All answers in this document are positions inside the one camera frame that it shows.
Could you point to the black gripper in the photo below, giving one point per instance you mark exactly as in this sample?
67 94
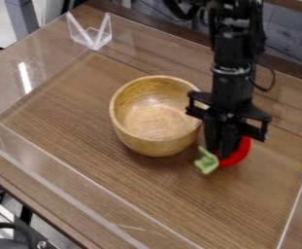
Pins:
227 125

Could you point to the red plush strawberry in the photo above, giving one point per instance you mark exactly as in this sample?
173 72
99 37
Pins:
209 161

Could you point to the wooden bowl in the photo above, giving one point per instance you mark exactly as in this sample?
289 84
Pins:
147 112

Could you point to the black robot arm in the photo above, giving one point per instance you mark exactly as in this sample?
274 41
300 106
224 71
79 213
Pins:
225 108

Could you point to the black clamp base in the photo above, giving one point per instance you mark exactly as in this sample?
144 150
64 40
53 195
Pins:
25 237

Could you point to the clear acrylic tray enclosure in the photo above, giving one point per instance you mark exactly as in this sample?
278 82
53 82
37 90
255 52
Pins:
99 147

